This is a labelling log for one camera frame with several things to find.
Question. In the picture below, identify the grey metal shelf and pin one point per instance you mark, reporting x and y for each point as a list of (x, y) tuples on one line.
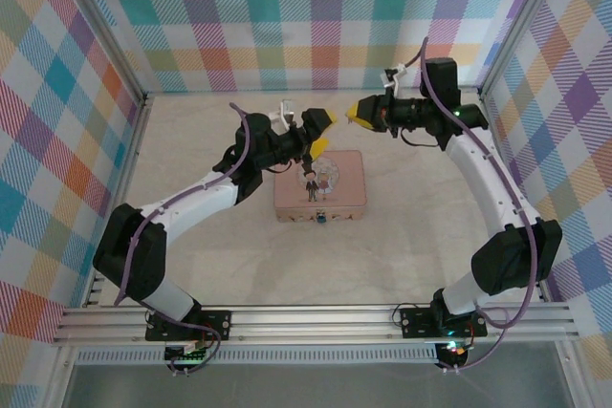
[(311, 386)]

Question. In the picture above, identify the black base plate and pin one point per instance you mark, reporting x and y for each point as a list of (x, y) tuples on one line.
[(217, 324), (416, 322)]

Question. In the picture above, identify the left green circuit board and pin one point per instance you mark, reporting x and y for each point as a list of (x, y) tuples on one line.
[(184, 353)]

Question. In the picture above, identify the aluminium frame rail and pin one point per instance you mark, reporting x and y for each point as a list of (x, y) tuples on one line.
[(126, 178), (311, 91), (497, 140)]

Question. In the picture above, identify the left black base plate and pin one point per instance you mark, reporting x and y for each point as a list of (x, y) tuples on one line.
[(217, 324)]

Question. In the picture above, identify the pink cartoon tin box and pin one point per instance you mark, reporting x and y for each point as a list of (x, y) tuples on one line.
[(339, 183)]

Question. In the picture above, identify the long aluminium base rail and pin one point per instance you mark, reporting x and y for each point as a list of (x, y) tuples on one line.
[(311, 322)]

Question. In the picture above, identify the aluminium frame post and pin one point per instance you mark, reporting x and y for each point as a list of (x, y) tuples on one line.
[(95, 21), (518, 21)]

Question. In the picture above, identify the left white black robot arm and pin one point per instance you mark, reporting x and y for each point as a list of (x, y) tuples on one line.
[(201, 198)]

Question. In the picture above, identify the green circuit board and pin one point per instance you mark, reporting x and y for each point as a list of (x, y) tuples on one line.
[(184, 353), (454, 350)]

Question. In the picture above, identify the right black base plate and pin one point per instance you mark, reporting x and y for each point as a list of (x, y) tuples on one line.
[(416, 322)]

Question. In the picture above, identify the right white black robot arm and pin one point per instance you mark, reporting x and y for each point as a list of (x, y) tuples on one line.
[(483, 174)]

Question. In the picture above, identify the right green circuit board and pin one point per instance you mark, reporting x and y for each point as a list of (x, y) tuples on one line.
[(454, 350)]

